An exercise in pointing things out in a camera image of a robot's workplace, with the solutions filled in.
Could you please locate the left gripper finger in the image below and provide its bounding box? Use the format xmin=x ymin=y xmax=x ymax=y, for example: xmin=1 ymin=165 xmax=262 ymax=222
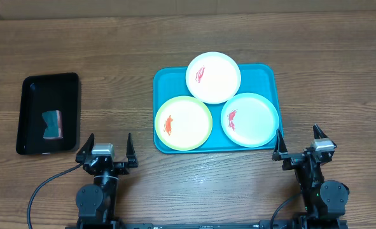
xmin=77 ymin=133 xmax=95 ymax=156
xmin=126 ymin=133 xmax=136 ymax=163

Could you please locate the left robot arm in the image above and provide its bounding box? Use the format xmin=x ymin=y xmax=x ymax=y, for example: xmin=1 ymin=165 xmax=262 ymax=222
xmin=75 ymin=134 xmax=139 ymax=228

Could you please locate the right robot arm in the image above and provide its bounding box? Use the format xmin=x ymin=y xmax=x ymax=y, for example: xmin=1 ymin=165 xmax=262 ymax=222
xmin=269 ymin=125 xmax=350 ymax=228

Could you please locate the black rectangular tray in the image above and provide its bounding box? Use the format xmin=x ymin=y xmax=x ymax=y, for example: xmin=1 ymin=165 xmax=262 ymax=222
xmin=16 ymin=73 xmax=81 ymax=155

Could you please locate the green and pink sponge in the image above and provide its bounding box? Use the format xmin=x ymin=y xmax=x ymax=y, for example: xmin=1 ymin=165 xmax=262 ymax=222
xmin=42 ymin=110 xmax=63 ymax=140

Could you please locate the white plate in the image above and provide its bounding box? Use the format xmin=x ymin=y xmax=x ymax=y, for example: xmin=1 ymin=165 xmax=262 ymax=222
xmin=185 ymin=52 xmax=241 ymax=104

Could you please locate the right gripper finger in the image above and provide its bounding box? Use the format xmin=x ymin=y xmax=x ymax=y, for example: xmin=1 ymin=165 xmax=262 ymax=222
xmin=273 ymin=129 xmax=288 ymax=156
xmin=313 ymin=124 xmax=328 ymax=139

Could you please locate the green rimmed plate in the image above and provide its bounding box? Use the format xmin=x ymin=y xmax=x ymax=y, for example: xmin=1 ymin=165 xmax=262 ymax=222
xmin=154 ymin=96 xmax=212 ymax=151

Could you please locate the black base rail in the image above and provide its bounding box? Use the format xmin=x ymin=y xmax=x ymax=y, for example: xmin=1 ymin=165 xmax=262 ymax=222
xmin=65 ymin=219 xmax=349 ymax=229

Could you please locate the teal plastic serving tray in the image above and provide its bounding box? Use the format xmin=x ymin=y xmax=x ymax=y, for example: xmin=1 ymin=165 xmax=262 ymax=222
xmin=153 ymin=63 xmax=281 ymax=153

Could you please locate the light blue plate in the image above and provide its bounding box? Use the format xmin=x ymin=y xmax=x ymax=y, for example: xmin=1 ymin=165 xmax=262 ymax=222
xmin=220 ymin=93 xmax=279 ymax=148

